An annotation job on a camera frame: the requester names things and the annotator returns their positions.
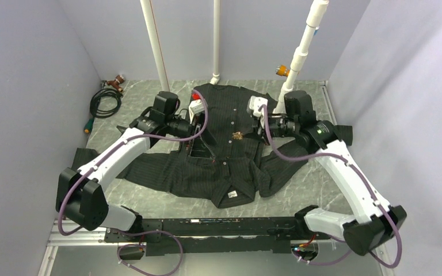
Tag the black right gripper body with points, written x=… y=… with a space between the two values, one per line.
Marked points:
x=274 y=126

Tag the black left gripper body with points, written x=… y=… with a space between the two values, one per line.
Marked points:
x=197 y=122

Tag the dark pinstriped shirt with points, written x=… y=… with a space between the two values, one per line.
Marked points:
x=239 y=170

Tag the gold brooch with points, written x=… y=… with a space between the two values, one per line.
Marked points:
x=238 y=135

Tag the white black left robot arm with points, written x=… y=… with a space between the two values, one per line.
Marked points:
x=80 y=194

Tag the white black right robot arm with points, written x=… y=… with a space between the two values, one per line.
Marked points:
x=373 y=220

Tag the orange cylindrical fitting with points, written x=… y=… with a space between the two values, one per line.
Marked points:
x=282 y=70

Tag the white pole middle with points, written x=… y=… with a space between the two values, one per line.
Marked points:
x=216 y=42

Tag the brown pipe fitting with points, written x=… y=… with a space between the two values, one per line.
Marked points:
x=116 y=83

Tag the white jointed pole right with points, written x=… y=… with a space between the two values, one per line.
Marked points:
x=317 y=10

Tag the white pole left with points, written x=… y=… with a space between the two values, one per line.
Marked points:
x=152 y=31

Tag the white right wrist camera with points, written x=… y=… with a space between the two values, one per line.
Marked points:
x=254 y=106

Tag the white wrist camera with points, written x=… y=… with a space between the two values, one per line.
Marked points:
x=196 y=106
x=254 y=106

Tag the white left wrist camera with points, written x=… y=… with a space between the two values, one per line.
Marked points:
x=196 y=106

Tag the black square frame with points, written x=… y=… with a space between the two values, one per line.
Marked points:
x=121 y=129

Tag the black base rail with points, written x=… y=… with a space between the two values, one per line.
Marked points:
x=216 y=235

